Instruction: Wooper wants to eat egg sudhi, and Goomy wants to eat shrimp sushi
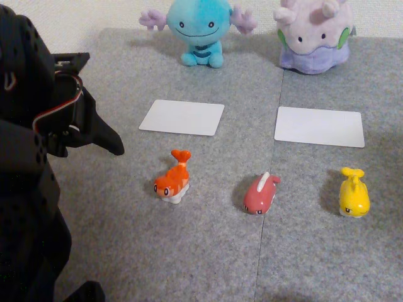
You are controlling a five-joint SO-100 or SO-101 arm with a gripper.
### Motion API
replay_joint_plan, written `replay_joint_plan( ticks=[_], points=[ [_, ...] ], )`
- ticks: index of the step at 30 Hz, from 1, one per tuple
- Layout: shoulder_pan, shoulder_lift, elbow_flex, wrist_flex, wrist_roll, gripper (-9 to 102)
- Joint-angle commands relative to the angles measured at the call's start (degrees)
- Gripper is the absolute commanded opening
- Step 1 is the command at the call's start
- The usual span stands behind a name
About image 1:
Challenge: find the orange shrimp sushi toy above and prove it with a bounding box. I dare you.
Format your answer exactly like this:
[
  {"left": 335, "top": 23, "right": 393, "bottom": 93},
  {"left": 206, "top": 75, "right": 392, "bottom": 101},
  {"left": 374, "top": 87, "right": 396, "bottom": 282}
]
[{"left": 153, "top": 149, "right": 192, "bottom": 206}]

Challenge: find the white rectangular card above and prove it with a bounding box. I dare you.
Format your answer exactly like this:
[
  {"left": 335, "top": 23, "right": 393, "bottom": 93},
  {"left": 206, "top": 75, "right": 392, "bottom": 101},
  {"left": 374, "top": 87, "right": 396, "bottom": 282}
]
[
  {"left": 273, "top": 106, "right": 366, "bottom": 148},
  {"left": 138, "top": 99, "right": 225, "bottom": 137}
]

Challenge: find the pale purple Goomy plush toy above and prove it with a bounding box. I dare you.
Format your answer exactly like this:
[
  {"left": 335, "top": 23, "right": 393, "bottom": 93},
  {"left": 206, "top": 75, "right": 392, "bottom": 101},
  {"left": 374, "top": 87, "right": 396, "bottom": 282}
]
[{"left": 272, "top": 0, "right": 357, "bottom": 76}]

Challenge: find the yellow egg sushi toy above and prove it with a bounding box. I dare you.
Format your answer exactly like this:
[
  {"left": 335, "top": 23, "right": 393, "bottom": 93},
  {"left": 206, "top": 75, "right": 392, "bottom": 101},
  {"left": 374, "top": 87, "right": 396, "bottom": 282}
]
[{"left": 338, "top": 167, "right": 372, "bottom": 219}]

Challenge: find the red white black servo cable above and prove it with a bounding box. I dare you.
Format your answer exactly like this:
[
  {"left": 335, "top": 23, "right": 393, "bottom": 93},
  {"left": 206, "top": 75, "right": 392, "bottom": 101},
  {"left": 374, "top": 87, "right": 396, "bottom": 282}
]
[{"left": 32, "top": 74, "right": 85, "bottom": 133}]

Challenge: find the blue Wooper plush toy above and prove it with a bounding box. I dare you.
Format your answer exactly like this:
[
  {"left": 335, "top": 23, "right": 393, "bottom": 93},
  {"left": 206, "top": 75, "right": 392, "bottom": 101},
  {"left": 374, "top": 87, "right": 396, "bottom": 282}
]
[{"left": 138, "top": 0, "right": 259, "bottom": 69}]

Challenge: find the red tuna sushi toy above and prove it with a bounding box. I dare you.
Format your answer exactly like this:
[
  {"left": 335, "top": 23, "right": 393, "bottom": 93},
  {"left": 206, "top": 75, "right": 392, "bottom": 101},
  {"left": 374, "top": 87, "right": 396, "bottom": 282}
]
[{"left": 242, "top": 171, "right": 281, "bottom": 216}]

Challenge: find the short red white wrist cable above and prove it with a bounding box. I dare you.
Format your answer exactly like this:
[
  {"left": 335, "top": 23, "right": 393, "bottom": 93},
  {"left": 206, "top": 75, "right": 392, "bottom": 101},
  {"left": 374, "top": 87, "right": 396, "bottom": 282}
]
[{"left": 4, "top": 71, "right": 18, "bottom": 92}]

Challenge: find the grey carpet tile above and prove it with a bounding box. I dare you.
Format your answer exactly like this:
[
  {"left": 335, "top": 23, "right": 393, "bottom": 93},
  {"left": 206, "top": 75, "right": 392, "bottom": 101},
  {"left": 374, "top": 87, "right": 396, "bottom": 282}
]
[
  {"left": 47, "top": 27, "right": 286, "bottom": 302},
  {"left": 254, "top": 36, "right": 403, "bottom": 302}
]

